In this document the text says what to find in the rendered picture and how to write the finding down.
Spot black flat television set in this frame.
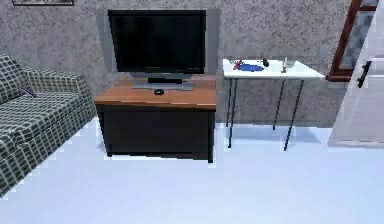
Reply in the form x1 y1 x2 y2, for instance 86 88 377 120
96 8 222 92

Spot red framed window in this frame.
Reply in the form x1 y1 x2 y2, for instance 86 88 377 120
326 0 380 83

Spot white room door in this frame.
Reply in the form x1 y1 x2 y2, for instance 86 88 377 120
327 0 384 148

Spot dark framed wall picture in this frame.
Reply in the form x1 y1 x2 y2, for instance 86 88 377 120
11 0 75 7

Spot brown top dark television stand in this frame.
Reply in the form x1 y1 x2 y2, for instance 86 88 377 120
94 77 218 164

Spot green checked sofa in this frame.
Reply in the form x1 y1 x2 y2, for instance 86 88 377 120
0 54 98 198

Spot blue flat object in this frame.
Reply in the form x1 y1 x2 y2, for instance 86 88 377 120
237 63 265 73

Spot white side table black legs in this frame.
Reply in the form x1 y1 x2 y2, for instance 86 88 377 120
222 58 326 152

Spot black door handle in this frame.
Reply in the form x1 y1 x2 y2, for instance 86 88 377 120
356 60 373 89

